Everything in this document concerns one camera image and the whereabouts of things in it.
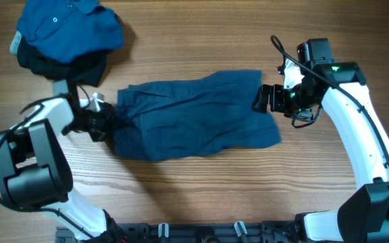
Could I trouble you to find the dark blue denim shorts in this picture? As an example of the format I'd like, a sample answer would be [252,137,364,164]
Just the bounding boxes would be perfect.
[113,70,281,161]

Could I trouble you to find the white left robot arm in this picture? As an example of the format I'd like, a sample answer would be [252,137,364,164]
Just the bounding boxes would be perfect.
[0,94,124,242]

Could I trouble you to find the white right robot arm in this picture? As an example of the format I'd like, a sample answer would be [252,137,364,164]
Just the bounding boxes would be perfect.
[252,62,389,242]

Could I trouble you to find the black folded garment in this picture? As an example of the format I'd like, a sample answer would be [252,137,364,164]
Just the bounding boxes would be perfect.
[16,37,107,87]

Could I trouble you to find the blue polo shirt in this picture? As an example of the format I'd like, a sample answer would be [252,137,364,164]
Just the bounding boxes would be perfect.
[16,0,124,63]

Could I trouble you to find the grey folded garment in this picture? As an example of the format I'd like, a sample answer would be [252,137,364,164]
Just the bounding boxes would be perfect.
[9,31,23,55]

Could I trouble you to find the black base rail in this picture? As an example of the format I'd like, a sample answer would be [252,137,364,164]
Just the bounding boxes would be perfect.
[54,221,317,243]

